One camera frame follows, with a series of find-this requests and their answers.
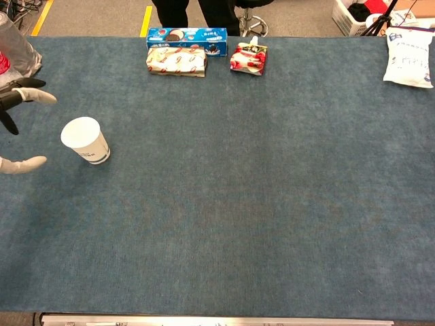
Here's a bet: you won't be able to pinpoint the blue Oreo cookie box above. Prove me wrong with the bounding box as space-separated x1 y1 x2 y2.
146 26 228 58

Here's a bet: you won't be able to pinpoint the white plastic laundry basket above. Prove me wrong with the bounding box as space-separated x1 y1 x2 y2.
331 0 392 37

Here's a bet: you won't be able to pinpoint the black tripod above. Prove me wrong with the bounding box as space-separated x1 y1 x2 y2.
360 0 400 37

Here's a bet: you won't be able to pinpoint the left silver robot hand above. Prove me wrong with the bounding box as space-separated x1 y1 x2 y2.
0 77 58 176

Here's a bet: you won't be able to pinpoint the white paper cup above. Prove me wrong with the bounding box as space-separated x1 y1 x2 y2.
60 116 111 166

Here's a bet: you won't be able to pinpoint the red-label clear plastic bottle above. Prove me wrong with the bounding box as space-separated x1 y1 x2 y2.
0 50 11 82

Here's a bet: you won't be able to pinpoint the black floor cables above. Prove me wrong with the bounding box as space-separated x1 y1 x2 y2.
0 0 45 31

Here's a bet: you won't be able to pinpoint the red fruit jelly pouch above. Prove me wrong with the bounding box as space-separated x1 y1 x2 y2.
229 35 268 77

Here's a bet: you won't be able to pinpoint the white printed snack bag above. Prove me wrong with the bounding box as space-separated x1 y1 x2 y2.
383 26 435 89

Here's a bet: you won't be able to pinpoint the blue felt table mat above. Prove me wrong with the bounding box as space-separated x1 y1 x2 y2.
0 35 435 322

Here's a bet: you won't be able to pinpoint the aluminium table edge rail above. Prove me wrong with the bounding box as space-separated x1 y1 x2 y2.
39 312 395 326

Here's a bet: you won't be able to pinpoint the person in black trousers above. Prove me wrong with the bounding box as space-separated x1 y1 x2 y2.
151 0 242 37

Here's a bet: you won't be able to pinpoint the clear grey plastic bag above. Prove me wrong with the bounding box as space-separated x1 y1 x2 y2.
0 12 44 79

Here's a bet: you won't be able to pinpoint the gold red-printed snack pack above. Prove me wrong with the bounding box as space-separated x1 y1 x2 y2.
145 46 208 78

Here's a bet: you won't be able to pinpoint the chrome stool base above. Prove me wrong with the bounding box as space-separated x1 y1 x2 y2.
236 0 273 37

